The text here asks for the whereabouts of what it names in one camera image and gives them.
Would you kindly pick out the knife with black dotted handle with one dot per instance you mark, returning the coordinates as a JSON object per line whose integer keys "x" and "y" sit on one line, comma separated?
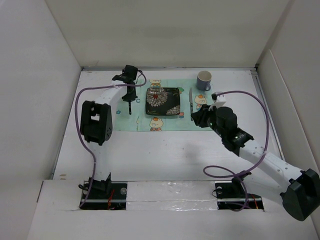
{"x": 191, "y": 103}

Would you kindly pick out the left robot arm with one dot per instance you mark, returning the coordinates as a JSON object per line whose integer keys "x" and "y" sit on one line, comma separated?
{"x": 95, "y": 123}

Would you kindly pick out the purple ceramic mug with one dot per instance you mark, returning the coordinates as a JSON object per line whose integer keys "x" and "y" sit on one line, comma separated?
{"x": 203, "y": 81}

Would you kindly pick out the fork with black dotted handle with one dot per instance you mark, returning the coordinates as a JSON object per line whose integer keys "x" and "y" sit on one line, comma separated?
{"x": 130, "y": 107}

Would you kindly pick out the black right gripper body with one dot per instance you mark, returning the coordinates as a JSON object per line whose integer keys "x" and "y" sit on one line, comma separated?
{"x": 212, "y": 122}

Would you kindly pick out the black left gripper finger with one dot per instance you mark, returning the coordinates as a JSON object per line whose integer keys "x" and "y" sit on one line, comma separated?
{"x": 133, "y": 93}
{"x": 128, "y": 97}

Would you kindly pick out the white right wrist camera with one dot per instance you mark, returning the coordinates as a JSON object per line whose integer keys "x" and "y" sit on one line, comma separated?
{"x": 218, "y": 100}

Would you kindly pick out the green cartoon print cloth placemat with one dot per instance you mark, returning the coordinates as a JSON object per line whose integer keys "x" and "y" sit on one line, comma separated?
{"x": 139, "y": 121}

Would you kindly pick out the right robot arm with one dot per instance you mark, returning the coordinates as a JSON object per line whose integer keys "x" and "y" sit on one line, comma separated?
{"x": 297, "y": 190}

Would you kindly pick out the black floral square plate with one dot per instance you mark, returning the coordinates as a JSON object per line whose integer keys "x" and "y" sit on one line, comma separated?
{"x": 163, "y": 101}

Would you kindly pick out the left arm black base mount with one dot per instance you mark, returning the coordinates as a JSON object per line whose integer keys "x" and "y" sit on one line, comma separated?
{"x": 113, "y": 199}

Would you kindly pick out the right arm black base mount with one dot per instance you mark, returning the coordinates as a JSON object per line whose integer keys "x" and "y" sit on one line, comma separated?
{"x": 231, "y": 196}

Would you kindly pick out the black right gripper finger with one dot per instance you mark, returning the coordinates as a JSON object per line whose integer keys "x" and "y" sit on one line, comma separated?
{"x": 202, "y": 122}
{"x": 200, "y": 114}

